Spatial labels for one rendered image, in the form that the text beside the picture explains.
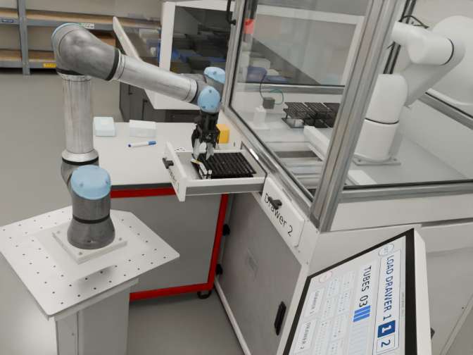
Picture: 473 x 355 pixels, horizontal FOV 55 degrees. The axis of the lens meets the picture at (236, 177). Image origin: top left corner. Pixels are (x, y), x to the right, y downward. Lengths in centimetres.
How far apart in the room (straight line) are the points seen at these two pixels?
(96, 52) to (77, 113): 25
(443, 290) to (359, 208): 75
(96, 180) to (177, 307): 116
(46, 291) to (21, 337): 94
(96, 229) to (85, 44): 56
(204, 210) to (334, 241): 76
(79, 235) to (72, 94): 43
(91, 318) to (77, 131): 62
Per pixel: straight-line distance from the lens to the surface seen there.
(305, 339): 102
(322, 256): 153
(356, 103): 128
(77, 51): 133
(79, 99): 147
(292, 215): 156
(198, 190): 171
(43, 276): 147
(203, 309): 244
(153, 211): 202
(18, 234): 164
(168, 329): 233
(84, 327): 168
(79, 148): 153
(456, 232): 188
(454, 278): 211
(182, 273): 229
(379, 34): 124
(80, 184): 143
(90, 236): 151
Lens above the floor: 174
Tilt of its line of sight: 29 degrees down
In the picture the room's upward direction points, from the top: 10 degrees clockwise
